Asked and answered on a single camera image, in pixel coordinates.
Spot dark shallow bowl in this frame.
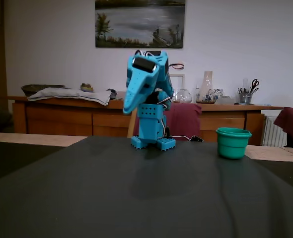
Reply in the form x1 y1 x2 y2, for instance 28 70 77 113
21 84 66 97

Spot round glass vase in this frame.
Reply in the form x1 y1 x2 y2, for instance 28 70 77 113
177 88 193 104

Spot green plastic cup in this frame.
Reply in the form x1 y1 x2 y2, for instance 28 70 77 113
216 127 252 160

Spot small ceramic jar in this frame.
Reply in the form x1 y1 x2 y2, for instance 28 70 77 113
80 83 94 93

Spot glass dish with blue items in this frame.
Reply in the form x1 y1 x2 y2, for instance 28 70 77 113
195 88 217 104

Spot wooden sideboard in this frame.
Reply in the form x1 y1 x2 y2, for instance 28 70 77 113
8 95 285 146

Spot white radiator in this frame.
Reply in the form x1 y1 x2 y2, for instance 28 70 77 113
262 116 289 147

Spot lake landscape painting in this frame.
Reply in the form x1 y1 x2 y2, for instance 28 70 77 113
95 0 186 49

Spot folded grey cloth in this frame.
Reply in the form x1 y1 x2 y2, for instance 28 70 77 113
27 88 117 107

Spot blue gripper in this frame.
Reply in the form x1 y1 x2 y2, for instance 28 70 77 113
122 52 169 115

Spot black handled scissors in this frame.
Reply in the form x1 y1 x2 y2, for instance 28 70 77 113
249 78 260 94

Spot tall white vase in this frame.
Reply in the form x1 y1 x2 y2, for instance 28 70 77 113
201 70 215 95

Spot white photo frame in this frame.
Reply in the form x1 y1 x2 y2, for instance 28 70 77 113
169 73 186 103

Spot grey table mat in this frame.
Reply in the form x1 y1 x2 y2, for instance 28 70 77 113
0 135 293 238

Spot grey pen holder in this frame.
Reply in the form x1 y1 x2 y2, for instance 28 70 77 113
238 93 253 105

